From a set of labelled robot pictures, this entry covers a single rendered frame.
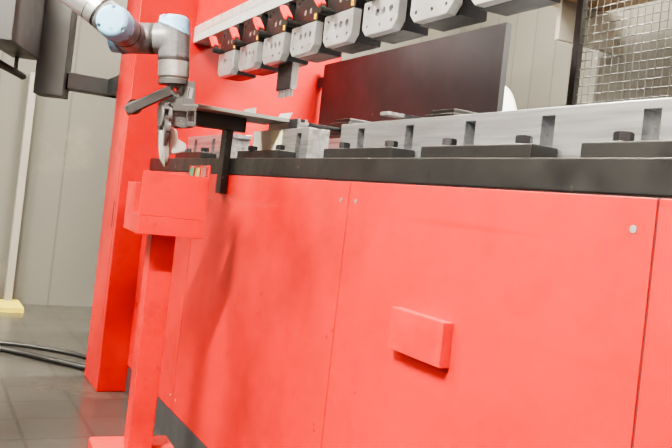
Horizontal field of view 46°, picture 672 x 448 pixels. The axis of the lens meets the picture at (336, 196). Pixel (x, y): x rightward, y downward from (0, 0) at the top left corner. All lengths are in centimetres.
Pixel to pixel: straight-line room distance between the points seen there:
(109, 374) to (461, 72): 168
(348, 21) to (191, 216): 60
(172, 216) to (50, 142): 304
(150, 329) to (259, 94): 140
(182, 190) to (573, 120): 101
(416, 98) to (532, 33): 295
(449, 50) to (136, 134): 121
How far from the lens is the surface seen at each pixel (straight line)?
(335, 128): 231
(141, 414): 206
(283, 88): 226
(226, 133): 218
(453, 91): 243
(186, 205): 192
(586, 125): 122
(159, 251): 199
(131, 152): 299
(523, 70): 547
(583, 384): 103
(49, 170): 490
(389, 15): 173
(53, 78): 350
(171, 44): 195
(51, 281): 496
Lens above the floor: 78
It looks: 1 degrees up
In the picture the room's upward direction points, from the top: 6 degrees clockwise
